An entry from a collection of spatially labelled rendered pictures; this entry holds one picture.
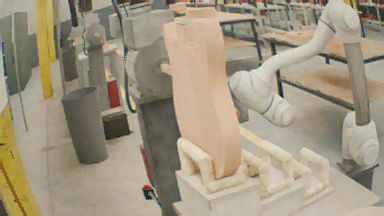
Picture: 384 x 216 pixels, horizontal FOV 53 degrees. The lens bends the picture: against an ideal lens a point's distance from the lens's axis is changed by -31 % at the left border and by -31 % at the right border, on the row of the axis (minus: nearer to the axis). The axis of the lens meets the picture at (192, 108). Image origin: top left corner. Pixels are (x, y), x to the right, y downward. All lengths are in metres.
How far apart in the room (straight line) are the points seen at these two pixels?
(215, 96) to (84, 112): 3.79
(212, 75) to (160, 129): 1.36
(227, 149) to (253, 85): 0.72
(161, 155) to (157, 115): 0.20
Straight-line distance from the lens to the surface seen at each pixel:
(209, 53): 1.17
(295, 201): 1.44
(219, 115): 1.20
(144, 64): 2.31
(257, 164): 1.40
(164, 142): 2.56
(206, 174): 1.30
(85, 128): 4.99
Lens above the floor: 1.65
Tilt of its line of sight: 15 degrees down
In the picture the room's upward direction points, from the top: 10 degrees counter-clockwise
